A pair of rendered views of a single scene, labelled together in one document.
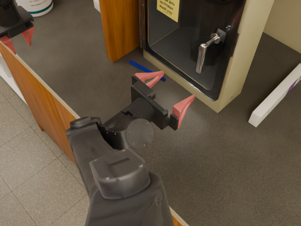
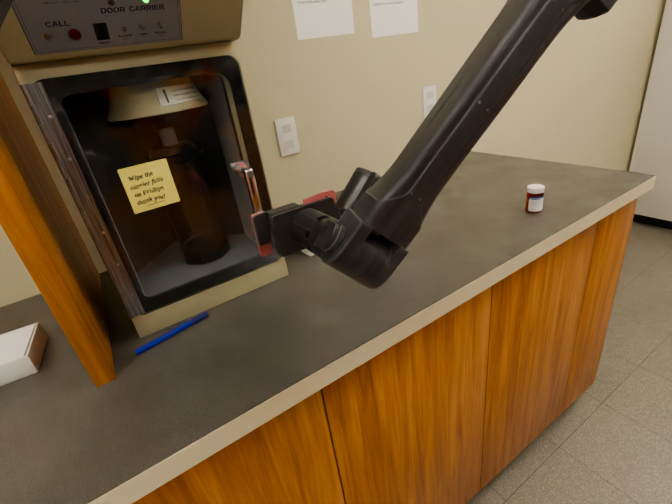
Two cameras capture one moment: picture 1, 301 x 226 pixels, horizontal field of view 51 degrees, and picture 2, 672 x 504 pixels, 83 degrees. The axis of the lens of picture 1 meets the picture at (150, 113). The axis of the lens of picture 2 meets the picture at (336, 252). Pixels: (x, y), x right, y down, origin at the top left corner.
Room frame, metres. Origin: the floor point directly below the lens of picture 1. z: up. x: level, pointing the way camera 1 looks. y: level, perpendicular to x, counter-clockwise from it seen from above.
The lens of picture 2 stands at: (0.24, 0.50, 1.36)
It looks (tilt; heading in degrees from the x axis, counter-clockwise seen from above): 27 degrees down; 284
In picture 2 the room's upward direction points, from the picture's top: 9 degrees counter-clockwise
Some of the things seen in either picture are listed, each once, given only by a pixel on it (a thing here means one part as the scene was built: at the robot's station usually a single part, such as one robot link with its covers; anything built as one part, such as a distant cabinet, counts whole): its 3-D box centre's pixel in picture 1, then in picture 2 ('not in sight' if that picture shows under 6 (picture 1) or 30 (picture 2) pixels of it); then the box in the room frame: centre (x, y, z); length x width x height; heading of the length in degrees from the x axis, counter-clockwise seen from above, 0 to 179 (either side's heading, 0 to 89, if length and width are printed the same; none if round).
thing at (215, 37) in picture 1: (206, 54); (249, 189); (0.55, -0.13, 1.17); 0.05 x 0.03 x 0.10; 133
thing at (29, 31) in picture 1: (19, 34); not in sight; (0.65, 0.35, 1.14); 0.07 x 0.07 x 0.09; 43
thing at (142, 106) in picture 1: (140, 113); (313, 230); (0.39, 0.02, 1.15); 0.10 x 0.07 x 0.07; 43
